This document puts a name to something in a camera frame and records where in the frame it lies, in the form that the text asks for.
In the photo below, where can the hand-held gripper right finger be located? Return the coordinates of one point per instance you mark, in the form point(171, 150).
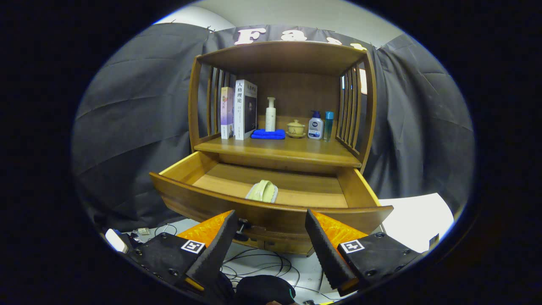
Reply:
point(326, 254)

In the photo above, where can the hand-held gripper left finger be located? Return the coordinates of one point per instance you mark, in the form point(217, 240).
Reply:
point(218, 254)

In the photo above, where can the wooden drawer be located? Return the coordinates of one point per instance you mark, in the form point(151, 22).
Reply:
point(275, 214)

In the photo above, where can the wooden countertop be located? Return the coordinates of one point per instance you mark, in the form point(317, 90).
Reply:
point(292, 148)

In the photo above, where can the wooden cabinet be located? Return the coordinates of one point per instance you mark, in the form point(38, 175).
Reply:
point(292, 91)

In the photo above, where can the white flat panel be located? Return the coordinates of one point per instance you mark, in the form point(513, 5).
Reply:
point(415, 224)

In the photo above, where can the white power adapter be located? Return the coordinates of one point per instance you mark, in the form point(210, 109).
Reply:
point(116, 240)

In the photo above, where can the white and blue pump bottle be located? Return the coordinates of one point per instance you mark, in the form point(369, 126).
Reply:
point(315, 128)

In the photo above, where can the teal slim bottle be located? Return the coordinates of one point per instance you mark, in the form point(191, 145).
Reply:
point(328, 127)

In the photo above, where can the blue folded cloth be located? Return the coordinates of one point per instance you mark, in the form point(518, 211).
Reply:
point(267, 134)

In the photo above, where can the yellow lidded teacup with saucer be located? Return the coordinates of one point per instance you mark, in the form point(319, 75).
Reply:
point(295, 128)

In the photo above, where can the purple book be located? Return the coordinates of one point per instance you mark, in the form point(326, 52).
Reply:
point(227, 112)

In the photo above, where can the white book with portrait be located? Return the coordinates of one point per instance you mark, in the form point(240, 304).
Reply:
point(239, 110)

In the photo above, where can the black backdrop cloth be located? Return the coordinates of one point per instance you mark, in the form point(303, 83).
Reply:
point(135, 127)

